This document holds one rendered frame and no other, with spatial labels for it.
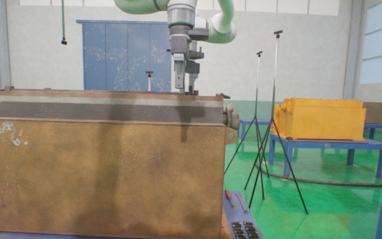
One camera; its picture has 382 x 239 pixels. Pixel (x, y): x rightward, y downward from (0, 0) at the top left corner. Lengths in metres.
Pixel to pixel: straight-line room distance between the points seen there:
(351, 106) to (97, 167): 4.31
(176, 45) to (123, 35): 10.30
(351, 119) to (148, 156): 4.04
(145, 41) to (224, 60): 4.01
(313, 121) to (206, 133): 3.35
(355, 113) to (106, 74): 9.79
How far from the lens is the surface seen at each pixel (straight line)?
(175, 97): 0.95
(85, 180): 1.09
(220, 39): 1.02
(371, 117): 8.44
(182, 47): 0.61
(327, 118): 4.25
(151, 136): 0.91
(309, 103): 4.12
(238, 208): 1.44
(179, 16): 0.66
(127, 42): 10.75
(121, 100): 1.01
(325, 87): 12.39
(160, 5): 0.72
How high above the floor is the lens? 1.36
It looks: 7 degrees down
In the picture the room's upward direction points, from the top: 2 degrees clockwise
